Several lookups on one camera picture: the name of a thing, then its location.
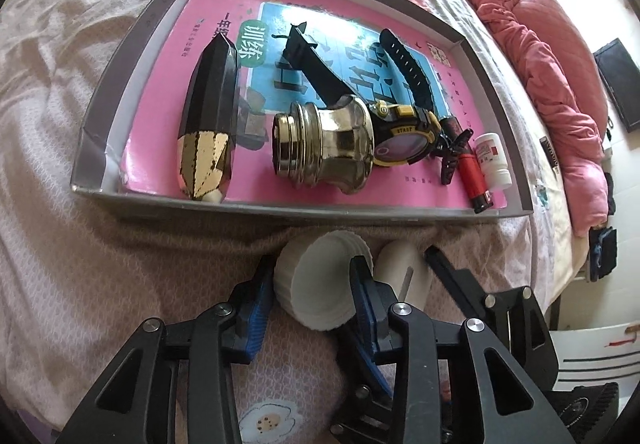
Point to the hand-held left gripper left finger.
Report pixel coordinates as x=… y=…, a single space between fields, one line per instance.
x=257 y=319

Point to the black stick device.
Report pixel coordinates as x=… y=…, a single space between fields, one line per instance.
x=549 y=153

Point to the yellow black wristwatch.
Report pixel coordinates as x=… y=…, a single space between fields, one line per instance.
x=400 y=143

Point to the pink book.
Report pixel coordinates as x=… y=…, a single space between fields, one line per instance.
x=210 y=13

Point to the cream fitted sheet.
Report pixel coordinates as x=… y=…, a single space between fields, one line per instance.
x=570 y=254

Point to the white slatted furniture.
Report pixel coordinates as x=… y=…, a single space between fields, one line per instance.
x=600 y=349

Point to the black television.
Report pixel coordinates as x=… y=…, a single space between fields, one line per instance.
x=620 y=83

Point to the pink quilted pillow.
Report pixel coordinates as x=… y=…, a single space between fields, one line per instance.
x=565 y=33

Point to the pink floral bed sheet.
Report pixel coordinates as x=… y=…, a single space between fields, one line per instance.
x=75 y=73

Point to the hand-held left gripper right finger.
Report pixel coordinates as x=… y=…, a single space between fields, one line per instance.
x=365 y=304

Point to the pink crumpled quilt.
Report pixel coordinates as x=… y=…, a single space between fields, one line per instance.
x=540 y=88

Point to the red black lighter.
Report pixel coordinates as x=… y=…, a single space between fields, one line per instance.
x=472 y=176

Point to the small white pill bottle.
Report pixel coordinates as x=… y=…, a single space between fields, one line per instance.
x=492 y=163

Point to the black gold faceted bottle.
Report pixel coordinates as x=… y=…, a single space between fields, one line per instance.
x=210 y=88

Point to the grey cardboard box tray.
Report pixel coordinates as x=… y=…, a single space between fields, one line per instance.
x=280 y=213

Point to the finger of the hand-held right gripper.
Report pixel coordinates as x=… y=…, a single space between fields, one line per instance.
x=450 y=274
x=367 y=404

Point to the gold metal bottle cap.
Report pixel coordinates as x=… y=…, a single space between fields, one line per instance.
x=330 y=143

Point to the dark clothes pile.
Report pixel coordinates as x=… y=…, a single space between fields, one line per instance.
x=602 y=254

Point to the white plastic jar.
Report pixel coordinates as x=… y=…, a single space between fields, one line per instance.
x=400 y=264

